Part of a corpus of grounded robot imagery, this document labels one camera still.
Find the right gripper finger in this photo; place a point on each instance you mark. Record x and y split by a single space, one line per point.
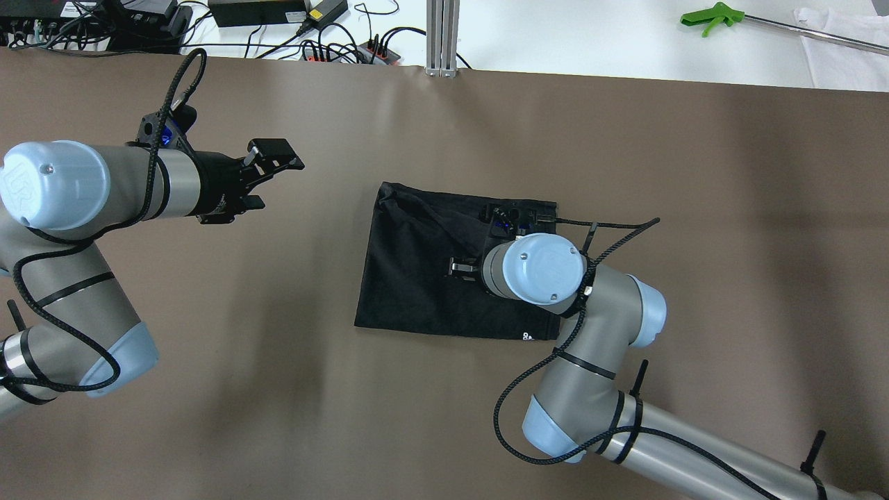
466 269

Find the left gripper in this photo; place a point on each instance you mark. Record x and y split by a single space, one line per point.
217 185

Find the black t-shirt with logo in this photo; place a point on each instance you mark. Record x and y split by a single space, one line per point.
413 237

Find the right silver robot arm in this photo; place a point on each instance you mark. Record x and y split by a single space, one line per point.
570 406

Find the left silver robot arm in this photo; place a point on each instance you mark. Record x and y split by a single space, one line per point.
58 199

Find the grey orange usb hub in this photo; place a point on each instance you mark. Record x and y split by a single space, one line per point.
377 54
315 51

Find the black flat box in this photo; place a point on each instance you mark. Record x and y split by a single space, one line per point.
258 13

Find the black power adapter brick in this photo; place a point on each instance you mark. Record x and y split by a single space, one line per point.
322 15

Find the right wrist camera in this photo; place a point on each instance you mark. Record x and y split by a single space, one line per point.
507 221

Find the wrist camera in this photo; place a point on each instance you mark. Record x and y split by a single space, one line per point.
507 221
172 132

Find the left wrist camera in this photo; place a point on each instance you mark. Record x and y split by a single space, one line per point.
172 132

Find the aluminium frame post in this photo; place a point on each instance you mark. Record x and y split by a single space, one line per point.
441 38

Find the green handled reacher tool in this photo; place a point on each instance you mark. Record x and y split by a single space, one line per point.
722 14

